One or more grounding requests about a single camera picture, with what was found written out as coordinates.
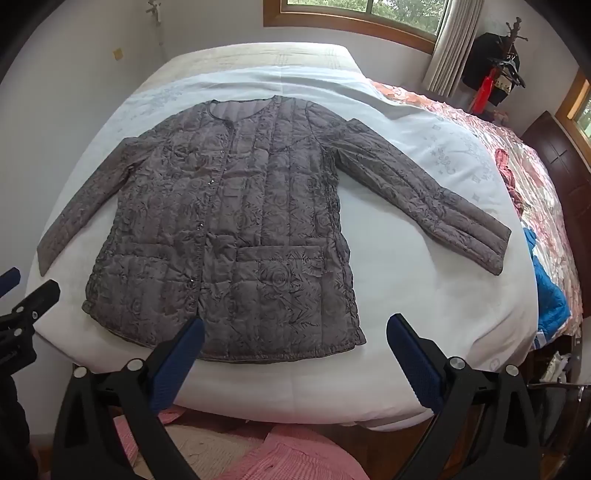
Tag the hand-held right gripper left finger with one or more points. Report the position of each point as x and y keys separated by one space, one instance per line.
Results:
x=178 y=364

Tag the pink floral quilt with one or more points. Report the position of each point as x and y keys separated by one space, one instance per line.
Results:
x=545 y=203

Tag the wall hook fixture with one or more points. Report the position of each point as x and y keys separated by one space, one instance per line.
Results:
x=152 y=7

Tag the yellow wall switch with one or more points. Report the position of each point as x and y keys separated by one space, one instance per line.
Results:
x=118 y=54

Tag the beige curtain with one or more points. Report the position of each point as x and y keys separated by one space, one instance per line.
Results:
x=455 y=46

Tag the red bag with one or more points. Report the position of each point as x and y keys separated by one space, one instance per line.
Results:
x=482 y=94

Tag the white packet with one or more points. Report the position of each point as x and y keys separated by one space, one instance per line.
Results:
x=556 y=367

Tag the small wooden framed window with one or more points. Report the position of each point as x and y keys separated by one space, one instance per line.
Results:
x=565 y=106

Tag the white embroidered bed sheet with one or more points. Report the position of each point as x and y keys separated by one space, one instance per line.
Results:
x=461 y=323

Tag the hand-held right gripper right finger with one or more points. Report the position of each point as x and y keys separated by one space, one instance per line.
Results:
x=415 y=364

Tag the beige bedspread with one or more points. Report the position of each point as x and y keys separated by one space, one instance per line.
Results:
x=258 y=55

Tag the brown quilted comforter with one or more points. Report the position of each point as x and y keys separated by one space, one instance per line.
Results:
x=277 y=221

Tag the beige woven cushion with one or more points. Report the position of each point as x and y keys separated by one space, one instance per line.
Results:
x=212 y=445

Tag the blue cloth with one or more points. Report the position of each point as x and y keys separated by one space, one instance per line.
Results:
x=549 y=300

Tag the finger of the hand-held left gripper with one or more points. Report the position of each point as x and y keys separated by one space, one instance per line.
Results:
x=39 y=300
x=10 y=279

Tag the pink checked cloth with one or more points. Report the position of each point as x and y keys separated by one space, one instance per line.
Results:
x=300 y=457

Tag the red crumpled garment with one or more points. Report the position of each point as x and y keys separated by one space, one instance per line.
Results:
x=505 y=170

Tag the dark wooden door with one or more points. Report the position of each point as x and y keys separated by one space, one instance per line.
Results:
x=554 y=157

